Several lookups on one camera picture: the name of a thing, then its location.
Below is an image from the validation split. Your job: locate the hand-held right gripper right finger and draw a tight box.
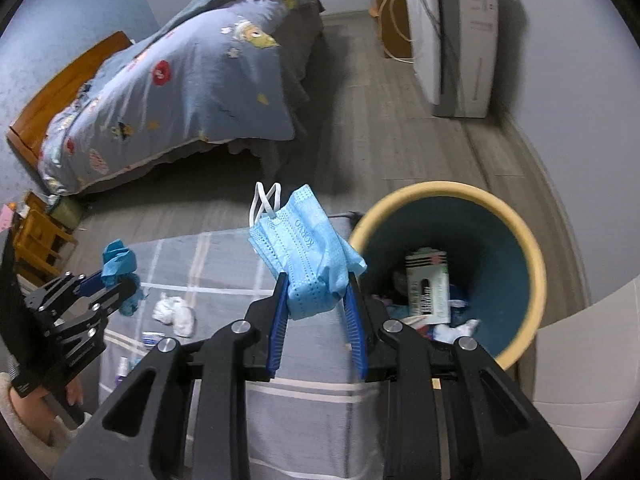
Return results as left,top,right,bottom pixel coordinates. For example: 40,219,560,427
342,274,583,480

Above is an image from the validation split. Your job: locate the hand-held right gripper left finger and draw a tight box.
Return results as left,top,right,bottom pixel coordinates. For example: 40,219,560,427
52,272,291,480

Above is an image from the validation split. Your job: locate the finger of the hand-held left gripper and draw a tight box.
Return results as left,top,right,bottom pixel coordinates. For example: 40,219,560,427
46,279,139,344
24,271,109,312

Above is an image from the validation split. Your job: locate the blue glove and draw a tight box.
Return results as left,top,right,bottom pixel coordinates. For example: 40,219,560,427
101,239,149,317

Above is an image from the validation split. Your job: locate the green white card package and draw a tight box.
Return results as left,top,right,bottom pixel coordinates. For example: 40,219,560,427
404,247,451,325

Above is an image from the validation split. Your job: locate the blue face mask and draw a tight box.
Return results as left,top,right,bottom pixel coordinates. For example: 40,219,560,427
248,182,368,322

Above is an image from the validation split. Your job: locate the yellow-rimmed blue bin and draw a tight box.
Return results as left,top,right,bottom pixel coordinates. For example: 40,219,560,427
347,181,548,372

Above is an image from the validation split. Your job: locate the person's left forearm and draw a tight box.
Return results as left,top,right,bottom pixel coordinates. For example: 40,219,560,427
0,370,83,477

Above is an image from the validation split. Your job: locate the person's left hand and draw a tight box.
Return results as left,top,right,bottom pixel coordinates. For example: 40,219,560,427
9,379,91,445

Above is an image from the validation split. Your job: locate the crumpled white tissue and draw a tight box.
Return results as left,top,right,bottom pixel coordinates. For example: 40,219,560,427
151,295,196,339
434,317,482,344

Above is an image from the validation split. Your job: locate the wooden stool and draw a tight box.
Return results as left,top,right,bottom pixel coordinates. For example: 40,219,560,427
12,191,81,282

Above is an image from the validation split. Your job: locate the grey checked mat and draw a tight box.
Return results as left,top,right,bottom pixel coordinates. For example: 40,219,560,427
97,212,402,480

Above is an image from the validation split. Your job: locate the wooden bed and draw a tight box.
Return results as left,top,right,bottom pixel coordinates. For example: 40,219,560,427
6,0,326,197

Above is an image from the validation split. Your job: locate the blue printed quilt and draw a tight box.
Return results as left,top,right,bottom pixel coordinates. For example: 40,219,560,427
39,0,321,196

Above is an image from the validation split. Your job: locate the white panel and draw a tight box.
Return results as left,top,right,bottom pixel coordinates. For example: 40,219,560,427
532,272,640,480

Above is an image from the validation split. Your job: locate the white air purifier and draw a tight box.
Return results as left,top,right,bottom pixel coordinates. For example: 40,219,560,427
402,0,500,119

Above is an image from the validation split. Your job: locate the wooden cabinet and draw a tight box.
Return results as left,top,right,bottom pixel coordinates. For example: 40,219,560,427
367,0,414,59

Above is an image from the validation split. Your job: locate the black cable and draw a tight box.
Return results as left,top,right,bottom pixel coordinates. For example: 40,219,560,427
407,0,477,112

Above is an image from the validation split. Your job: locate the white cable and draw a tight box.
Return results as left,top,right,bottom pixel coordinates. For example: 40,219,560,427
381,0,417,64

